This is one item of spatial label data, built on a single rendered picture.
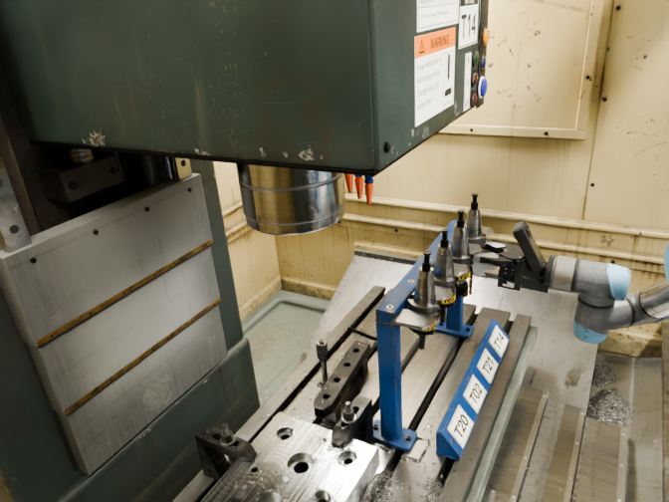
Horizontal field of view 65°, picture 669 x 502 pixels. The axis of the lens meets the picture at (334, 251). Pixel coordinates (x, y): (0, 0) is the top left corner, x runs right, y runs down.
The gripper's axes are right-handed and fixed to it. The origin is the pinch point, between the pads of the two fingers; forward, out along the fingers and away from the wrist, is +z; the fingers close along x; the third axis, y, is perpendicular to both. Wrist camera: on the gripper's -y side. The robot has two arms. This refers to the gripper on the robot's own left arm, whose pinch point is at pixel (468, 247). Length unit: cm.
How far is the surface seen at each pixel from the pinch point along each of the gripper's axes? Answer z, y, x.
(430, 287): -2.2, -7.1, -34.0
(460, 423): -9.6, 24.7, -32.7
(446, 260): -1.8, -7.7, -23.3
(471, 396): -9.4, 24.5, -24.0
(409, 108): -6, -44, -56
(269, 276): 95, 51, 41
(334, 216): 7, -27, -53
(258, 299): 94, 56, 31
